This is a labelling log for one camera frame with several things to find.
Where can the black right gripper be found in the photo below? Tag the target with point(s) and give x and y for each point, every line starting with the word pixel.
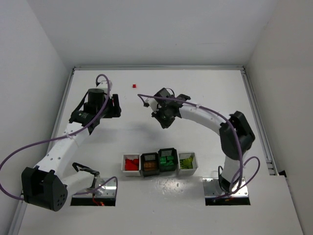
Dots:
pixel 161 93

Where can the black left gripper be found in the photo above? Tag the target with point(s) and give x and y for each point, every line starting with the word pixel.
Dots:
pixel 115 105

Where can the green upside-down lego brick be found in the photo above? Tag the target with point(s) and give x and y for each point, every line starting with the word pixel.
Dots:
pixel 163 160

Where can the lime square lego brick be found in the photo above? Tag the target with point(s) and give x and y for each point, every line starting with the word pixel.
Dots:
pixel 186 163

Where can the orange brown lego brick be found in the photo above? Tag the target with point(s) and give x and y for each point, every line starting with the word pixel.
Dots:
pixel 150 166

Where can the red round lego piece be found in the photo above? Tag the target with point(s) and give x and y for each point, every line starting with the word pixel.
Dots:
pixel 134 168

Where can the red rectangular lego brick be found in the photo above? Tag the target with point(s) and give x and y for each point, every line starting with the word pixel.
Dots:
pixel 129 163

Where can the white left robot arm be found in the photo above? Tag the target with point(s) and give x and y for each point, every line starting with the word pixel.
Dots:
pixel 44 185

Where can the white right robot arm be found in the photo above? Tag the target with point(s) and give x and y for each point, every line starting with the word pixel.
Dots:
pixel 235 133

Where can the black bin right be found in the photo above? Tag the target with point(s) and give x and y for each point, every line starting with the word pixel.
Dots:
pixel 165 152

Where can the black bin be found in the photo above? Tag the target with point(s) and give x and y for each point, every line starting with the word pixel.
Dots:
pixel 165 152
pixel 149 157

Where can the black bin left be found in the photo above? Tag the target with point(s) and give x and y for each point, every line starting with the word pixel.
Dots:
pixel 149 157

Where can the white bin far right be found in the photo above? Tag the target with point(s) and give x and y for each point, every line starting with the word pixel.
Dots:
pixel 187 172

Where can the white bin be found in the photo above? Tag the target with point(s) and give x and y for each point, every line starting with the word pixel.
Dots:
pixel 187 172
pixel 136 160

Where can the white bin far left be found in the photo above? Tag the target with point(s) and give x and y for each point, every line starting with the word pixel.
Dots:
pixel 136 160

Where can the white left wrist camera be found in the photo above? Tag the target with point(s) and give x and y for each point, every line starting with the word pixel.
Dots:
pixel 105 85

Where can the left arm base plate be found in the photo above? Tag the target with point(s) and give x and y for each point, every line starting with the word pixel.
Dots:
pixel 107 189

